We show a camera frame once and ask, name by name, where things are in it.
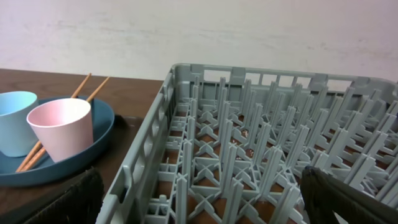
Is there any right wooden chopstick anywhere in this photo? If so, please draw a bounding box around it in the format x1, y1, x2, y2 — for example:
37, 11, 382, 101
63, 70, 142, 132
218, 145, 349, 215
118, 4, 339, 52
20, 76, 111, 172

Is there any light blue cup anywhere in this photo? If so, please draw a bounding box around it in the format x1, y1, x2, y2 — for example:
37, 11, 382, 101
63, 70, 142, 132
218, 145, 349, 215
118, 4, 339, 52
1, 91, 39, 157

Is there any left wooden chopstick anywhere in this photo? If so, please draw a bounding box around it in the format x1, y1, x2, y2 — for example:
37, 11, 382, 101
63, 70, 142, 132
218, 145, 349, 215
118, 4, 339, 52
16, 73, 91, 172

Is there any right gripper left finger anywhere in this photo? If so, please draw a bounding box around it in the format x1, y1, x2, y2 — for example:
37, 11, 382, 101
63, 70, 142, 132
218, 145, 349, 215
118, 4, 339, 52
24, 168, 104, 224

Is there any wooden chopstick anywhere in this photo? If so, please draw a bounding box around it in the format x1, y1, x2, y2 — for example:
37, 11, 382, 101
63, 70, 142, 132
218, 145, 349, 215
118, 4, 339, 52
20, 76, 111, 172
16, 73, 91, 172

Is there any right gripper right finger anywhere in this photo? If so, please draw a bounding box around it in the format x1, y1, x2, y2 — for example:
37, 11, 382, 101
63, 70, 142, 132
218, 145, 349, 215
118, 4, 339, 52
300, 166, 397, 224

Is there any dark blue plate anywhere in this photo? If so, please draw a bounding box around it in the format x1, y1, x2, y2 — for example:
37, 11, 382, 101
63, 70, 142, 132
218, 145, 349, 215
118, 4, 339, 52
1, 98, 115, 187

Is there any grey dishwasher rack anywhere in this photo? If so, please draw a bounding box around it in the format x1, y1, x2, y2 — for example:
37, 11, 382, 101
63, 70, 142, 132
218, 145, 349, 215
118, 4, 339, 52
97, 63, 397, 223

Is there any pink cup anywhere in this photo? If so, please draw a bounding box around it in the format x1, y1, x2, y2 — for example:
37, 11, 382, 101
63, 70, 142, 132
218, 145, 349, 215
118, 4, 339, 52
27, 98, 93, 162

